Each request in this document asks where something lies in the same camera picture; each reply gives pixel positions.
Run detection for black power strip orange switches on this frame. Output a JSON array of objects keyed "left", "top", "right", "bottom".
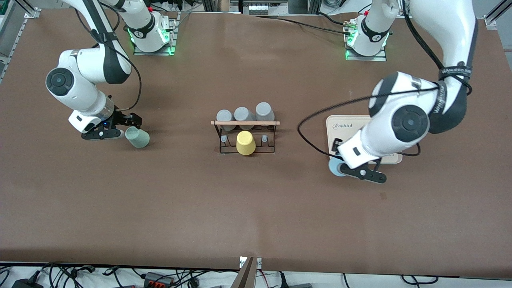
[{"left": 143, "top": 272, "right": 175, "bottom": 287}]

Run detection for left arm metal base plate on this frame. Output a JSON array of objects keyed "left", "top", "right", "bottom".
[{"left": 345, "top": 20, "right": 388, "bottom": 62}]

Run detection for long black table cable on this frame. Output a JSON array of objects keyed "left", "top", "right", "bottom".
[{"left": 256, "top": 15, "right": 348, "bottom": 34}]

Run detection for black looped floor cable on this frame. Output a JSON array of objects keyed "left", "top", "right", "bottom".
[{"left": 401, "top": 275, "right": 439, "bottom": 285}]

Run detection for black wire cup rack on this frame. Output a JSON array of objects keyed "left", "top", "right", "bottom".
[{"left": 211, "top": 120, "right": 280, "bottom": 155}]

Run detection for beige rabbit print tray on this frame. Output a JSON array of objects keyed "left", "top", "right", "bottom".
[{"left": 326, "top": 115, "right": 403, "bottom": 164}]

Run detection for black power adapter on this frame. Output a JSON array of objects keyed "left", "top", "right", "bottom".
[{"left": 11, "top": 277, "right": 44, "bottom": 288}]

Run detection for yellow cup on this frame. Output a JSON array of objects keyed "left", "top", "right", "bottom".
[{"left": 236, "top": 131, "right": 256, "bottom": 156}]

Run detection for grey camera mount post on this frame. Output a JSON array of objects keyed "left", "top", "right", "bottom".
[{"left": 232, "top": 257, "right": 256, "bottom": 288}]

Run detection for grey cup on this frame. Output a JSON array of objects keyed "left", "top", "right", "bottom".
[
  {"left": 216, "top": 110, "right": 234, "bottom": 131},
  {"left": 255, "top": 102, "right": 275, "bottom": 128},
  {"left": 234, "top": 107, "right": 256, "bottom": 130}
]

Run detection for grey terminal block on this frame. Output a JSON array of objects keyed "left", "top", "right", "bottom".
[{"left": 248, "top": 3, "right": 288, "bottom": 16}]

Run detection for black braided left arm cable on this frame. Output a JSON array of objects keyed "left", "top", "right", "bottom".
[{"left": 297, "top": 0, "right": 473, "bottom": 157}]

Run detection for light blue cup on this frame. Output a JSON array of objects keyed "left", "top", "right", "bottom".
[{"left": 329, "top": 158, "right": 349, "bottom": 177}]

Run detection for pale green cup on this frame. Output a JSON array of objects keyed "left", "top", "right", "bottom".
[{"left": 125, "top": 126, "right": 150, "bottom": 149}]

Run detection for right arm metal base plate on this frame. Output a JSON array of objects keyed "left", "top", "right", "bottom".
[{"left": 133, "top": 12, "right": 179, "bottom": 56}]

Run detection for short black table cable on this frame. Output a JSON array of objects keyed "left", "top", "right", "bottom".
[{"left": 318, "top": 13, "right": 348, "bottom": 26}]

